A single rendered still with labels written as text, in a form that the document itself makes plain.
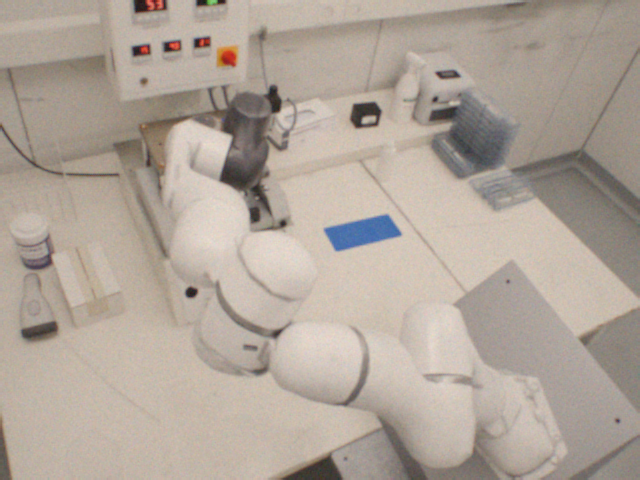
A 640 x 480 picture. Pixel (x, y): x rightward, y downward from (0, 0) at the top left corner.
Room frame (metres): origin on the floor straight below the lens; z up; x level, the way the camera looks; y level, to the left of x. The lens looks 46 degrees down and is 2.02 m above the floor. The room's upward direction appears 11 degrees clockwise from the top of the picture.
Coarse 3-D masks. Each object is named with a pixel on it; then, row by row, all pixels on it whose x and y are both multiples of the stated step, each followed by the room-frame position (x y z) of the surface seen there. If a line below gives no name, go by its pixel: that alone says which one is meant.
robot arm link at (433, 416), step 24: (384, 336) 0.48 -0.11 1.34; (384, 360) 0.44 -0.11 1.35; (408, 360) 0.46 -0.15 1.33; (384, 384) 0.41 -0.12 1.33; (408, 384) 0.43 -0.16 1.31; (432, 384) 0.45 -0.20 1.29; (456, 384) 0.47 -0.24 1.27; (360, 408) 0.39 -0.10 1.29; (384, 408) 0.40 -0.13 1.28; (408, 408) 0.41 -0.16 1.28; (432, 408) 0.42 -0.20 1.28; (456, 408) 0.44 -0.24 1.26; (408, 432) 0.40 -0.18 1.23; (432, 432) 0.40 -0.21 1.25; (456, 432) 0.41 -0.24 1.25; (432, 456) 0.38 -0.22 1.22; (456, 456) 0.38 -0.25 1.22
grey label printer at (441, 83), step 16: (432, 64) 1.96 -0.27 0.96; (448, 64) 1.98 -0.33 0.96; (432, 80) 1.85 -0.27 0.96; (448, 80) 1.87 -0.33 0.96; (464, 80) 1.89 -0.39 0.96; (432, 96) 1.81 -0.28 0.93; (448, 96) 1.84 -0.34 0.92; (416, 112) 1.84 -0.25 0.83; (432, 112) 1.81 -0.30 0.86; (448, 112) 1.84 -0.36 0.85
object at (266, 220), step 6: (156, 168) 1.13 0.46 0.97; (252, 192) 1.11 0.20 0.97; (246, 198) 1.06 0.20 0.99; (252, 198) 1.09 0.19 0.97; (246, 204) 1.06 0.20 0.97; (252, 204) 1.06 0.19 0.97; (258, 204) 1.07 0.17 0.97; (264, 204) 1.07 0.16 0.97; (264, 210) 1.05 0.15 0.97; (264, 216) 1.03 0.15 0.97; (270, 216) 1.03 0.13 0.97; (252, 222) 1.00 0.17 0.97; (258, 222) 1.01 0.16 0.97; (264, 222) 1.02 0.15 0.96; (270, 222) 1.03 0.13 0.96; (252, 228) 1.00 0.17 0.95; (258, 228) 1.01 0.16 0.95; (264, 228) 1.02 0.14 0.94
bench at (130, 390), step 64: (0, 192) 1.13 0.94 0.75; (64, 192) 1.18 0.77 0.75; (320, 192) 1.40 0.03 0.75; (384, 192) 1.46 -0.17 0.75; (448, 192) 1.53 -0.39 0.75; (0, 256) 0.91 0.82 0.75; (128, 256) 0.99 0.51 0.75; (320, 256) 1.13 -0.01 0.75; (384, 256) 1.18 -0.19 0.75; (448, 256) 1.23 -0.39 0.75; (512, 256) 1.29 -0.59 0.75; (576, 256) 1.34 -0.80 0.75; (0, 320) 0.72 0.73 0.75; (64, 320) 0.76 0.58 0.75; (128, 320) 0.80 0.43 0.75; (320, 320) 0.91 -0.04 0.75; (384, 320) 0.95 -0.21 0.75; (576, 320) 1.08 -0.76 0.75; (0, 384) 0.57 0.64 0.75; (64, 384) 0.60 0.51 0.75; (128, 384) 0.63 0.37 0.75; (192, 384) 0.66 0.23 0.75; (256, 384) 0.69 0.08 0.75; (64, 448) 0.46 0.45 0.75; (128, 448) 0.48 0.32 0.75; (192, 448) 0.51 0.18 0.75; (256, 448) 0.54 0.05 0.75; (320, 448) 0.57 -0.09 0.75
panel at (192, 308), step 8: (280, 232) 1.04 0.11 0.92; (184, 288) 0.85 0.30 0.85; (200, 288) 0.87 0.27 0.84; (208, 288) 0.88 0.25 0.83; (184, 296) 0.85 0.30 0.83; (200, 296) 0.86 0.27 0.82; (208, 296) 0.87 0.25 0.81; (184, 304) 0.84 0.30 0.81; (192, 304) 0.84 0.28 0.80; (200, 304) 0.85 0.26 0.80; (184, 312) 0.83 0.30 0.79; (192, 312) 0.83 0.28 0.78; (200, 312) 0.84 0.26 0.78; (184, 320) 0.82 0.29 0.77; (192, 320) 0.82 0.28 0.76
